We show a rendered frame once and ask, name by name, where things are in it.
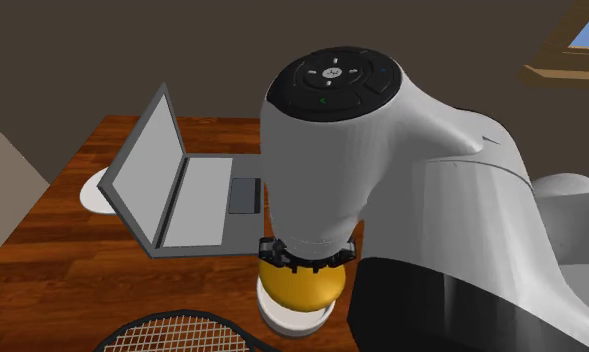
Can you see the white round plate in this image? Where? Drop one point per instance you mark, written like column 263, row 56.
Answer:
column 91, row 197

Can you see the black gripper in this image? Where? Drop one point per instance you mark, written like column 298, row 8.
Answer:
column 274, row 253

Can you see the wooden framed window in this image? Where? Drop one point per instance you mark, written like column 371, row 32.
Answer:
column 562, row 58

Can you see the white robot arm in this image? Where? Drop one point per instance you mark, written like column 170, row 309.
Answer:
column 420, row 195

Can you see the yellow round fruit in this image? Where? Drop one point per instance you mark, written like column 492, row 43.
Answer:
column 301, row 292

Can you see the white round dish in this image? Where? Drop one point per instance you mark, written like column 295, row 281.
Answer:
column 294, row 324

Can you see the black tennis racket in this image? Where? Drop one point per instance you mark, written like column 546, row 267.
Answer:
column 177, row 334

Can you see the wooden desk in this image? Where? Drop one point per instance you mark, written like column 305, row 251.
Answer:
column 70, row 278

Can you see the grey open laptop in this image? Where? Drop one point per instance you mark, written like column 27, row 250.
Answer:
column 148, row 180

